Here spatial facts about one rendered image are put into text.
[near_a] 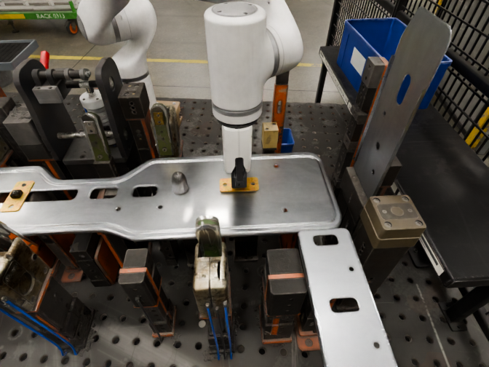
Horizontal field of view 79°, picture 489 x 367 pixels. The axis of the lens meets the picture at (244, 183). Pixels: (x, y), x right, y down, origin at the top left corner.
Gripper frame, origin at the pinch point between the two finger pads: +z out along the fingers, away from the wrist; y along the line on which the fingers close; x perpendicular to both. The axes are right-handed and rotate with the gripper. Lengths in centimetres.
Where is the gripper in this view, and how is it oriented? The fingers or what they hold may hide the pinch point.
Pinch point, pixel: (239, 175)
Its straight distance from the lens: 62.5
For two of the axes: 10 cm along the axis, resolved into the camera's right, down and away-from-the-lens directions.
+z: 0.0, 6.8, 7.3
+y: 0.6, 7.3, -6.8
